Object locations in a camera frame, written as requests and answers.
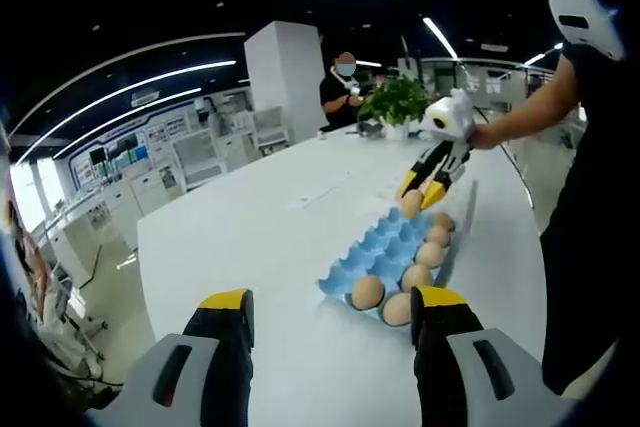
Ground group of beige eggs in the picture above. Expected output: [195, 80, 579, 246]
[349, 210, 457, 328]

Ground ceiling light bar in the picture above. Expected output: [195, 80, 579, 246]
[422, 16, 459, 61]

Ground person's right hand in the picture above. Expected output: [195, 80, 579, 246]
[469, 124, 501, 152]

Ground white table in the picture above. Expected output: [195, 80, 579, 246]
[135, 121, 546, 427]

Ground wall display shelving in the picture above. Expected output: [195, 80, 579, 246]
[64, 91, 251, 188]

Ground person in black shirt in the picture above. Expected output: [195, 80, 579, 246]
[539, 41, 640, 396]

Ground white chest device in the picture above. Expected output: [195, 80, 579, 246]
[547, 0, 626, 62]

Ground blue egg tray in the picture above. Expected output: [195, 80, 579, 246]
[314, 209, 459, 328]

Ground white cabinet row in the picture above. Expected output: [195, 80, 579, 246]
[29, 166, 181, 278]

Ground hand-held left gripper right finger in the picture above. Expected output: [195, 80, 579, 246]
[409, 285, 576, 427]

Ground white mesh chair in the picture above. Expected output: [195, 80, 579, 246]
[252, 106, 291, 153]
[172, 129, 229, 193]

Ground green potted plant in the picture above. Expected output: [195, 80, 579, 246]
[357, 74, 431, 128]

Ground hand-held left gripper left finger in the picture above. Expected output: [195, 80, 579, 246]
[119, 287, 256, 427]

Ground single beige egg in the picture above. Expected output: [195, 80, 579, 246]
[399, 190, 425, 221]

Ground white office chair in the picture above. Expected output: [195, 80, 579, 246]
[47, 266, 109, 363]

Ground white plant pot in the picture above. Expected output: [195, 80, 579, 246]
[384, 119, 411, 141]

